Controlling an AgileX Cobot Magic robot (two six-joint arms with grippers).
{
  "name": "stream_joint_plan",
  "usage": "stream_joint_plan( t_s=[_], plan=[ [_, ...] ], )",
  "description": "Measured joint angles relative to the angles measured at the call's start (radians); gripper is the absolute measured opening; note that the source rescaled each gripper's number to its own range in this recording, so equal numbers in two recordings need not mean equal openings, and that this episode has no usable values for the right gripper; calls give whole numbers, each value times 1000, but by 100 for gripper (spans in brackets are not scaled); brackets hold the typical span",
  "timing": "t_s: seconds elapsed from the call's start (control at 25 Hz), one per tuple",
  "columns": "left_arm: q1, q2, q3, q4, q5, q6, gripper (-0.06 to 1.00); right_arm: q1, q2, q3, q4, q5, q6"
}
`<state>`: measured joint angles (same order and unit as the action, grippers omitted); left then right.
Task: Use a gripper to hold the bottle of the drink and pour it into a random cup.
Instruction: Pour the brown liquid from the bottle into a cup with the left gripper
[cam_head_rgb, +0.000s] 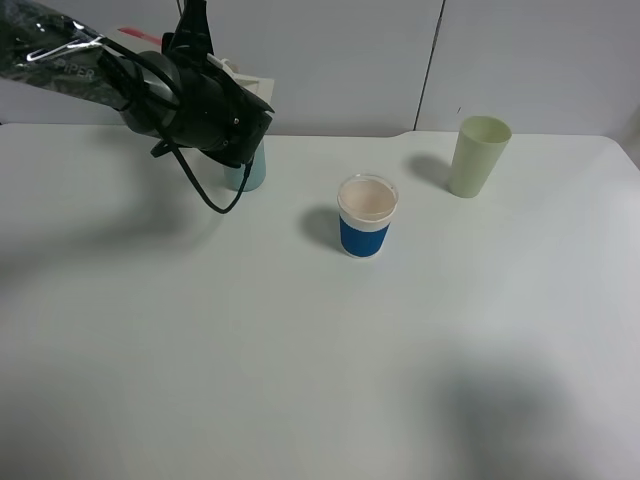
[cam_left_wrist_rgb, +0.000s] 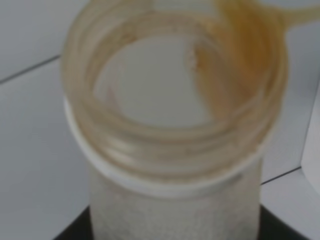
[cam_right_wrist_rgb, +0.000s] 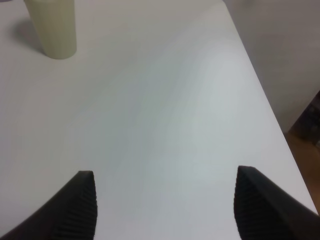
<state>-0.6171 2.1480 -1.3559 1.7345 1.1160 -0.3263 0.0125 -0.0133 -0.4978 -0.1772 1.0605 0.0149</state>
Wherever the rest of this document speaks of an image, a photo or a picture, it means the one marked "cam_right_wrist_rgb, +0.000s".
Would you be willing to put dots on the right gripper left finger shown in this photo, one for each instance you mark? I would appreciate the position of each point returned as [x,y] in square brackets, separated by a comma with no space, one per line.
[71,214]

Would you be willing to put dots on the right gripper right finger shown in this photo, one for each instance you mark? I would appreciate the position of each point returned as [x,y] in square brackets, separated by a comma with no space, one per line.
[263,211]

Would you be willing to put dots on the pale green plastic cup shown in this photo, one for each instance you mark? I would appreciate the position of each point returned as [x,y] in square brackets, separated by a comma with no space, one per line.
[55,25]

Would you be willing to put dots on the dark furniture at floor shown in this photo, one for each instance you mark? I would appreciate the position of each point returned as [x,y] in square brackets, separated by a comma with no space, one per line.
[307,126]

